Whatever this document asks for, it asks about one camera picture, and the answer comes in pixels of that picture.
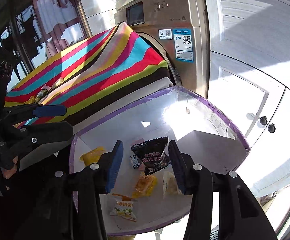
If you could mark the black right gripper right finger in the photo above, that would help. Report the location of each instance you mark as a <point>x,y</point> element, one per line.
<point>240,215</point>

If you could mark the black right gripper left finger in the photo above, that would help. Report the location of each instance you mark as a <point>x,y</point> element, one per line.
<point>57,204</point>

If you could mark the yellow clear cake packet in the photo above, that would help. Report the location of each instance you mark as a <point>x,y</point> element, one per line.
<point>92,156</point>

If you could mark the black red snack packet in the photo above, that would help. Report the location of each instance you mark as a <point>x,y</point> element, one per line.
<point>152,154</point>

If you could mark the pink wrapper snack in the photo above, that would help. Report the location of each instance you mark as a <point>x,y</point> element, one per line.
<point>139,141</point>

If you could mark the white orange snack packet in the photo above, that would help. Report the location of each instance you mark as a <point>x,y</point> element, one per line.
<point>124,207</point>

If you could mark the white blue candy packet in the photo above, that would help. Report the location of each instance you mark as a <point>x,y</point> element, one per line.
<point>135,161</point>

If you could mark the white box purple rim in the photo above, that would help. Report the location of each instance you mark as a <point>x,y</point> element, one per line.
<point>199,129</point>

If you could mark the white nut packet red logo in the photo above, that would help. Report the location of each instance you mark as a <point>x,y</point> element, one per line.
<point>170,186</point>

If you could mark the colourful striped tablecloth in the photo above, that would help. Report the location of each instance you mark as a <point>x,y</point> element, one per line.
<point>93,78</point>

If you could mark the white cabinet doors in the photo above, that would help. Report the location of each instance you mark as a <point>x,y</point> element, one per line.
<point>250,83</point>

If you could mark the silver washing machine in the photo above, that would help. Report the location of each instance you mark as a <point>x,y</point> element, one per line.
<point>178,31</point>

